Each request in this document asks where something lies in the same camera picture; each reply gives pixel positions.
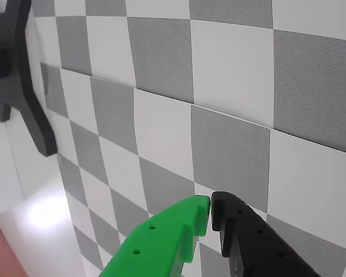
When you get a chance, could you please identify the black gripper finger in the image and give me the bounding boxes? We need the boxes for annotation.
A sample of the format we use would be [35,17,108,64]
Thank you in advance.
[209,191,322,277]

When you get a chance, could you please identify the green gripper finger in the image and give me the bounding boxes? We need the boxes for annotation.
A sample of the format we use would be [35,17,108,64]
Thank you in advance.
[97,195,210,277]

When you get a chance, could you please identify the grey white checkerboard mat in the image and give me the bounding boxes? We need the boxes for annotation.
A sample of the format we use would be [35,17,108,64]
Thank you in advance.
[31,0,346,277]

